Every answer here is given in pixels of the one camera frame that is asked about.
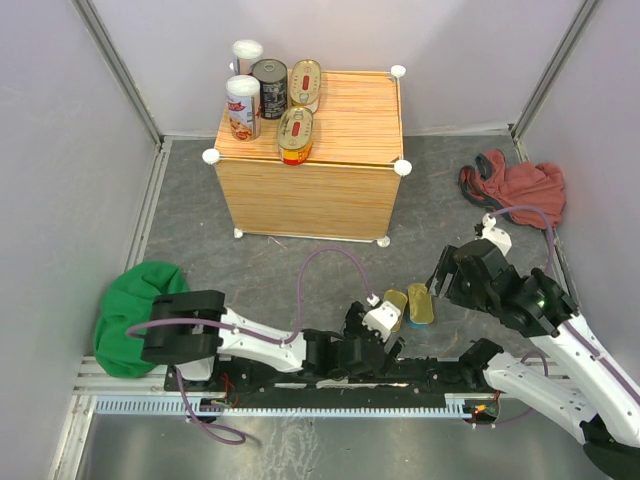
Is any gold rectangular tin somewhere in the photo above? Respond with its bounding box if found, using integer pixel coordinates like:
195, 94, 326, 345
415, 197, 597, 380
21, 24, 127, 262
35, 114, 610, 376
384, 289, 408, 332
408, 283, 435, 328

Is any wooden cube cabinet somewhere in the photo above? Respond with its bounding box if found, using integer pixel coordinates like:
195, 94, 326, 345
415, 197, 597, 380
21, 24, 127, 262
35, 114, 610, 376
202, 65, 412, 247

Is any red oval tin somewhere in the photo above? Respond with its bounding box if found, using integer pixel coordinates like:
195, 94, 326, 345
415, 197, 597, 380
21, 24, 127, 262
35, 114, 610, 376
289, 59, 322, 113
277, 106, 314, 166

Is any dark blue round can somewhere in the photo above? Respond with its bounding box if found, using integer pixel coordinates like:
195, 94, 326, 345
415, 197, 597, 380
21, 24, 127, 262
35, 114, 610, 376
252, 59, 288, 120

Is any tall white-lid can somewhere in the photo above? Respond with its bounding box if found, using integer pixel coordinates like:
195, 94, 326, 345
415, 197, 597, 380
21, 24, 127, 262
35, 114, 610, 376
230, 39, 264, 75
226, 75, 261, 141

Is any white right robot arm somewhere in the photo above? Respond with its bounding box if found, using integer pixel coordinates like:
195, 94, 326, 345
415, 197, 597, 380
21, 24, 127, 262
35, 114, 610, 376
427, 239, 639, 479

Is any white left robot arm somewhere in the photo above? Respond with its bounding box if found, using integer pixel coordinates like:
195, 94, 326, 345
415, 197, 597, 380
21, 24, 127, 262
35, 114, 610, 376
127, 290, 402, 390

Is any red cloth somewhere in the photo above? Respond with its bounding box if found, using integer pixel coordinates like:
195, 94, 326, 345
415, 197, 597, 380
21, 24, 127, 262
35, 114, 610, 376
457, 149, 566, 229

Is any green cloth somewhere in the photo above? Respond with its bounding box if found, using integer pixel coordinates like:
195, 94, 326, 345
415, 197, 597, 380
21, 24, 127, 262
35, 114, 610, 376
93, 261, 189, 379

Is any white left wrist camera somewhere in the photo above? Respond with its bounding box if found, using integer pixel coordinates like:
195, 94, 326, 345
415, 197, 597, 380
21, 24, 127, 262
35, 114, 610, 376
362, 294, 401, 343

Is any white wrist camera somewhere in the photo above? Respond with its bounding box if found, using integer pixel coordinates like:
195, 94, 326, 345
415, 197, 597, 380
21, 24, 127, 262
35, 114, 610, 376
475, 213, 512, 256
362, 294, 401, 343

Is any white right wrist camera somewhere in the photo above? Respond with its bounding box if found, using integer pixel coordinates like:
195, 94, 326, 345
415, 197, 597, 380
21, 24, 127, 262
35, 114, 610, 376
475, 213, 512, 256

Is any light blue cable duct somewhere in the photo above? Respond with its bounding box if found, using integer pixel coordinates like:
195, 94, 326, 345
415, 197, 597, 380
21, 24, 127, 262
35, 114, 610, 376
93, 392, 499, 417

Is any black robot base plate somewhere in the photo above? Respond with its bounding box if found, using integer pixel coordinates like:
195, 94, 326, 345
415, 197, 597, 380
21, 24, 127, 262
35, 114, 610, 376
183, 358, 497, 409

